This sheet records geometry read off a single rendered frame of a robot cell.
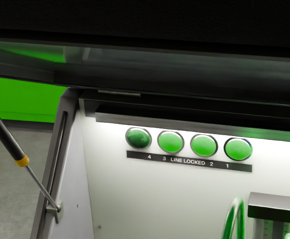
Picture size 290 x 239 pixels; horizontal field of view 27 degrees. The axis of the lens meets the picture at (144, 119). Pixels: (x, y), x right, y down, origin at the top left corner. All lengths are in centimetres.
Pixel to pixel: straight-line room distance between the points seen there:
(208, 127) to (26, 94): 276
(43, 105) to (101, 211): 251
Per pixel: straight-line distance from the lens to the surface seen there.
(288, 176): 107
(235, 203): 87
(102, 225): 124
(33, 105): 372
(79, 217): 117
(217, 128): 100
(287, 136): 99
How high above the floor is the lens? 196
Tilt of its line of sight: 31 degrees down
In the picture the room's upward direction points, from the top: 3 degrees counter-clockwise
